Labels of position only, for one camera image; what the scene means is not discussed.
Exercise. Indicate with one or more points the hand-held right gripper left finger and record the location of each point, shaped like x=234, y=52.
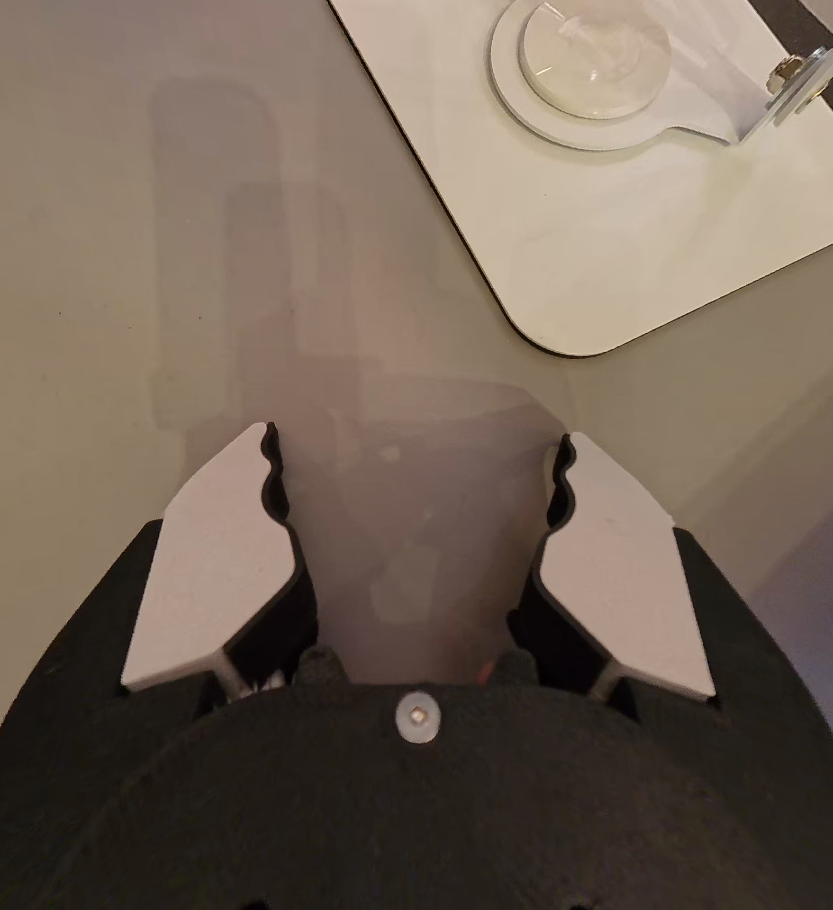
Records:
x=218, y=569

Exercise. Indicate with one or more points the clear round stand foot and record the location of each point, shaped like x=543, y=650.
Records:
x=594, y=71

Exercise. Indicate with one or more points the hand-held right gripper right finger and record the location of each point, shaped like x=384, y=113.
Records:
x=619, y=583

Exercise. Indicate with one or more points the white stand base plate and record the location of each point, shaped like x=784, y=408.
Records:
x=644, y=228

